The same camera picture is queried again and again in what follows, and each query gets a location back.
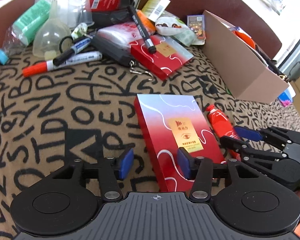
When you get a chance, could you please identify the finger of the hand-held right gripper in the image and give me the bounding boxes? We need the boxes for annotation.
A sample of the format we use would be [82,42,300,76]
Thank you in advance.
[234,126,300,153]
[219,135,293,167]

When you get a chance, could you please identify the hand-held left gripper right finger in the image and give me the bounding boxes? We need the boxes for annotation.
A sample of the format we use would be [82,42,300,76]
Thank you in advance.
[176,147,263,202]

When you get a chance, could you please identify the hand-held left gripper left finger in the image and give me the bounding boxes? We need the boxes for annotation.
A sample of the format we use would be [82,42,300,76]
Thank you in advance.
[51,147,135,202]

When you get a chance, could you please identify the red paint tube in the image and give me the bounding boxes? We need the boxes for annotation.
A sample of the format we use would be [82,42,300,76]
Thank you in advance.
[205,105,242,161]

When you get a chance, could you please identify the red gift box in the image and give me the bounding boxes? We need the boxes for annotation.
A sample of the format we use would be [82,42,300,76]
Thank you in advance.
[129,33,195,81]
[134,94,227,192]

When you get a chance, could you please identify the brown cardboard box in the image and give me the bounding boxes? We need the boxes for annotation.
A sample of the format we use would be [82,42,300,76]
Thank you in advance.
[202,10,290,105]

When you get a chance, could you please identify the blue floral box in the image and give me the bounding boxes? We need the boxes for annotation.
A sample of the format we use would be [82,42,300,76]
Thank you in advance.
[277,89,297,108]

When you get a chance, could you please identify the letter-patterned printed blanket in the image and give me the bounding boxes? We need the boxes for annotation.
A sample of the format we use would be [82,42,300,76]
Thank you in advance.
[0,27,300,240]

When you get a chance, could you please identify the orange plastic item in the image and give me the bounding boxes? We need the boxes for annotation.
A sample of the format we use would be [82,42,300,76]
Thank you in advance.
[233,29,256,50]

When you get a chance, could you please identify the green patterned tape roll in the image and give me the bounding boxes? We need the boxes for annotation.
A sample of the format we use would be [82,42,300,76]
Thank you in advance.
[174,29,198,47]

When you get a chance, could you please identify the black hanging scale with hook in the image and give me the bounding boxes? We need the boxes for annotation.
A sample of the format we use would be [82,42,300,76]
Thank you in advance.
[91,33,155,81]

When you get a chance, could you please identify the blue playing card box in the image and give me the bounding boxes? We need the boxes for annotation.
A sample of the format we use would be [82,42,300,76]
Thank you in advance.
[187,14,207,41]

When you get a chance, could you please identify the red-capped whiteboard marker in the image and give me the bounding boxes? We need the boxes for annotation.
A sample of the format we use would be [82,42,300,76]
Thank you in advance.
[22,51,103,78]

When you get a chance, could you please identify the black-capped whiteboard marker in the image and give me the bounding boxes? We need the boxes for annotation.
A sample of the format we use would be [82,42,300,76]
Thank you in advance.
[52,37,92,67]

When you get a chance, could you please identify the white red-print plastic bag packet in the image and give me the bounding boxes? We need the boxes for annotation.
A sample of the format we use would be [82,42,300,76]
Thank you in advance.
[97,22,145,52]

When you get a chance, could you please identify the white printed fabric pouch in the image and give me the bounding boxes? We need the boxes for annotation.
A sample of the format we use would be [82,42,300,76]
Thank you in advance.
[156,16,190,36]

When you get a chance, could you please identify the black marker pen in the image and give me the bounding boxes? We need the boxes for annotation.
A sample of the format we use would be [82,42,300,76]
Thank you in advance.
[128,4,158,54]

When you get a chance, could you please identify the small green white sachet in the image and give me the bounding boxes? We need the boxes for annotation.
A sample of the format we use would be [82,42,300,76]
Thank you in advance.
[72,22,88,40]

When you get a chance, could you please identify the small orange box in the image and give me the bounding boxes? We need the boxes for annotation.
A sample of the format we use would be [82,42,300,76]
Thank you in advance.
[136,10,157,34]

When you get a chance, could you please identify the black bundle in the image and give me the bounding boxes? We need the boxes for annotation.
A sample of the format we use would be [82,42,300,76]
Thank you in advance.
[91,0,136,27]

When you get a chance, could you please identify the clear plastic funnel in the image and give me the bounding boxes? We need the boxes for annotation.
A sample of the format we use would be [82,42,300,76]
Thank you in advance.
[32,0,72,60]

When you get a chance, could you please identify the small white green box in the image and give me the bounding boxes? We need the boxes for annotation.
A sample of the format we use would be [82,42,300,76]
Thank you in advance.
[141,0,171,22]

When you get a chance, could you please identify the clear bottle with blue cap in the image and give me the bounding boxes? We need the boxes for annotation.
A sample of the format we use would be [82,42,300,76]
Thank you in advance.
[0,27,23,66]

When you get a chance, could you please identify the green sponge pack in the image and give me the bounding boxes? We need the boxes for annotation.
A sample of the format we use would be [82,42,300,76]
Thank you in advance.
[11,0,52,47]

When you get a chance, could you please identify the black bag strap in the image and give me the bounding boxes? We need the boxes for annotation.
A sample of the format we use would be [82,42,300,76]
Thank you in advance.
[254,44,291,83]

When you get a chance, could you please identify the black hair tie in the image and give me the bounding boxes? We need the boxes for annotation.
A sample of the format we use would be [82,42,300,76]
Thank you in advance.
[58,36,73,53]

